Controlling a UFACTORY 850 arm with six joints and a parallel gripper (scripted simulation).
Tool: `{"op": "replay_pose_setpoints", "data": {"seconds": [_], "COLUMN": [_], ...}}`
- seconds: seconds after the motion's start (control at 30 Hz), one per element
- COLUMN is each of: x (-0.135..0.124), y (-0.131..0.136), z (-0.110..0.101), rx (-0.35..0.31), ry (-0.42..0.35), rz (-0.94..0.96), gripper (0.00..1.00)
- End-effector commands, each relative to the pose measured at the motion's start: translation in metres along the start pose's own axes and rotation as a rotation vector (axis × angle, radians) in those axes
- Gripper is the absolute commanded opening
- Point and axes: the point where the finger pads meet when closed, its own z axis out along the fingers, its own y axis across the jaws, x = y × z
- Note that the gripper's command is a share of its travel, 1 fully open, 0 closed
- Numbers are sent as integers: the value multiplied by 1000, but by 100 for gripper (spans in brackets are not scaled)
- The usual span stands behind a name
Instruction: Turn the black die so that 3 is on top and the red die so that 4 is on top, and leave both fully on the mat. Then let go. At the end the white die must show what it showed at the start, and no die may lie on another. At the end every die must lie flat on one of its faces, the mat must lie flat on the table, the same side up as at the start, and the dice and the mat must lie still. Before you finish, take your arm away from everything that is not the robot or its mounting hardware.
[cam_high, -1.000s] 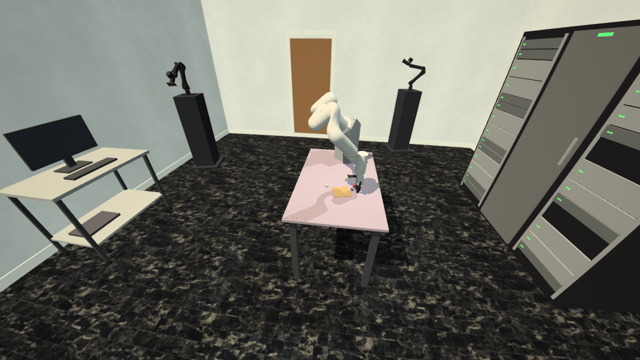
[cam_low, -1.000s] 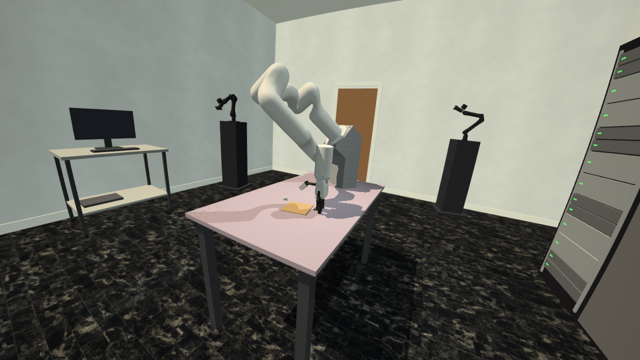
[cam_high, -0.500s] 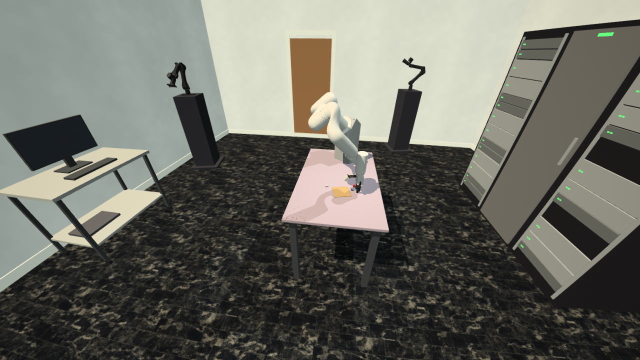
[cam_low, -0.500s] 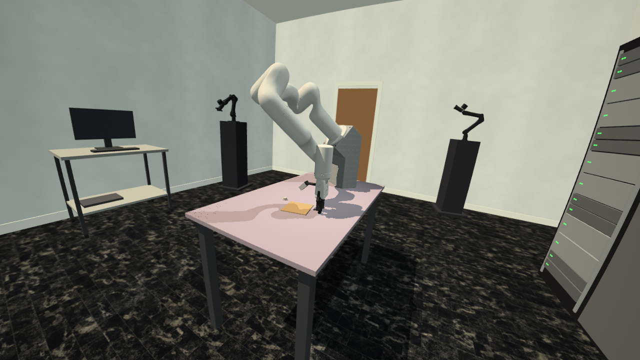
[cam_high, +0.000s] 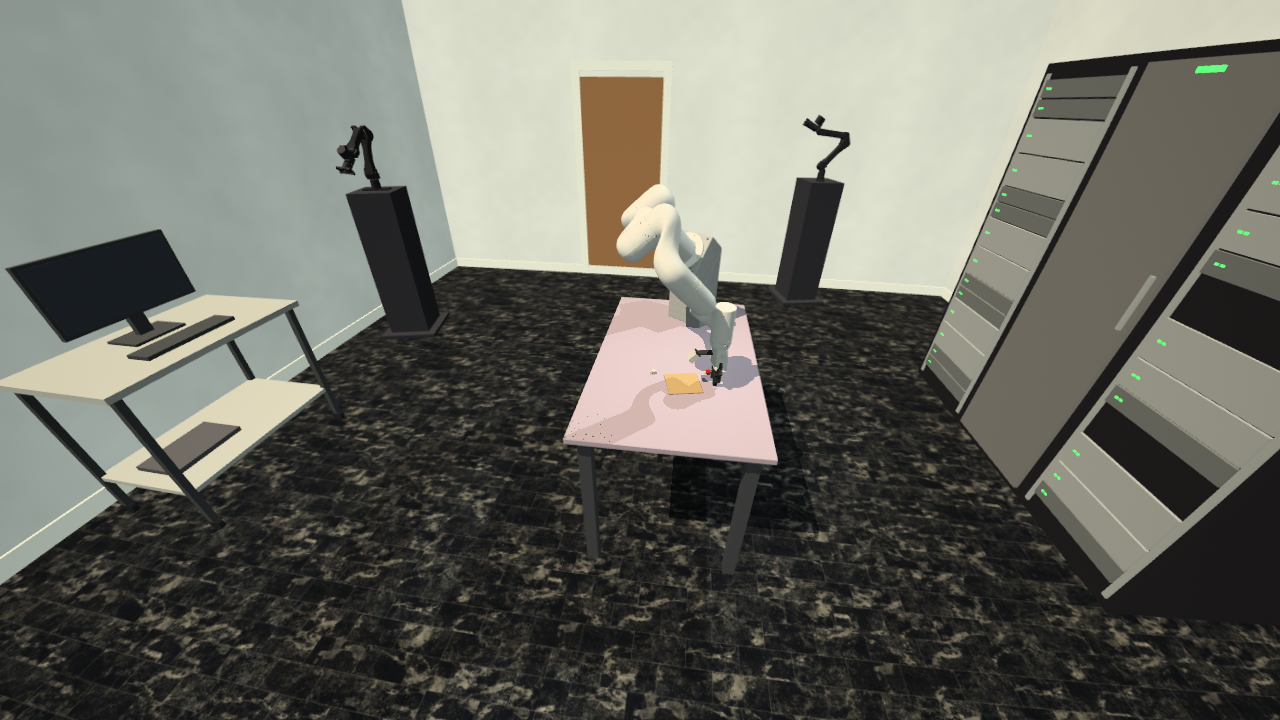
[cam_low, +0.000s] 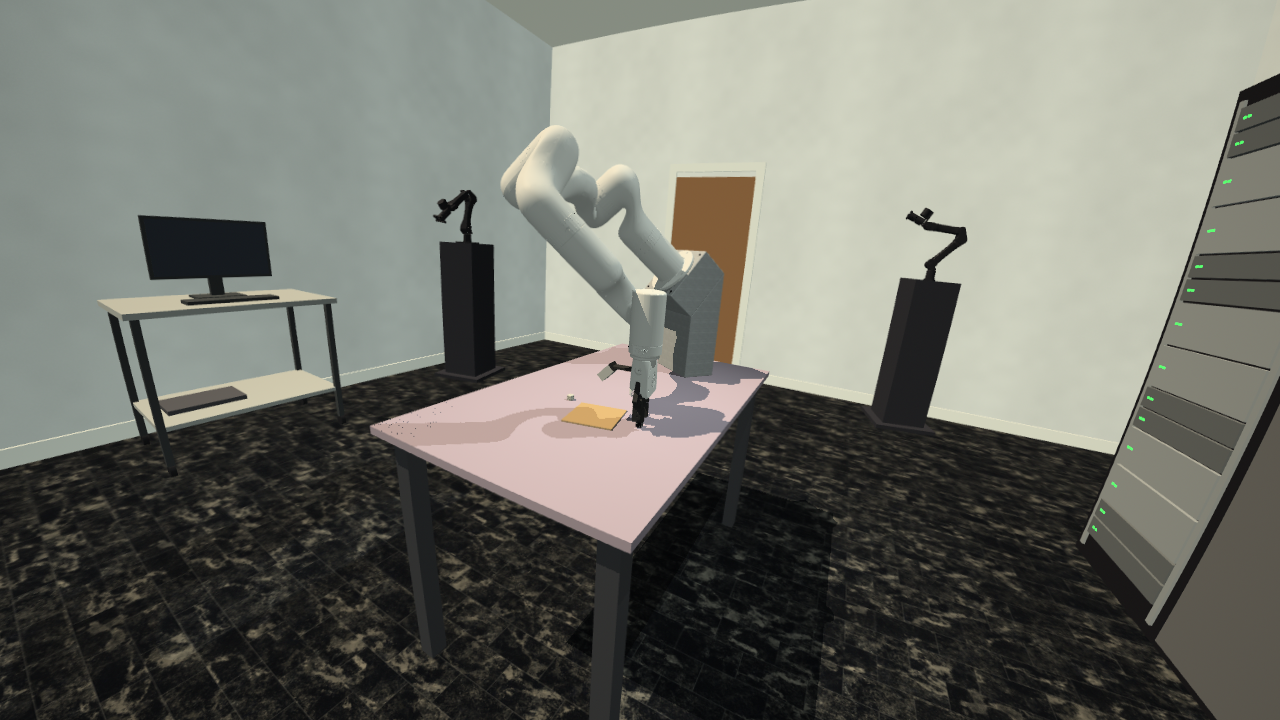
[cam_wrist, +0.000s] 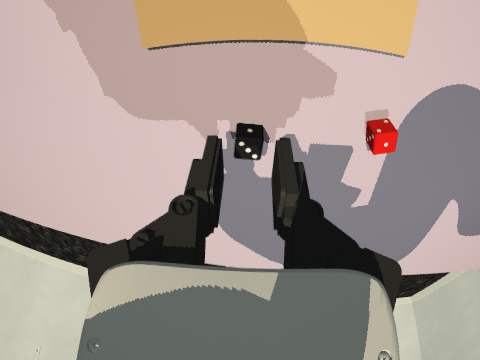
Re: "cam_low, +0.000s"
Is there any orange mat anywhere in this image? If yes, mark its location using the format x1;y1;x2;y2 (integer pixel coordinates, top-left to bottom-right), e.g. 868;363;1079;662
561;404;627;430

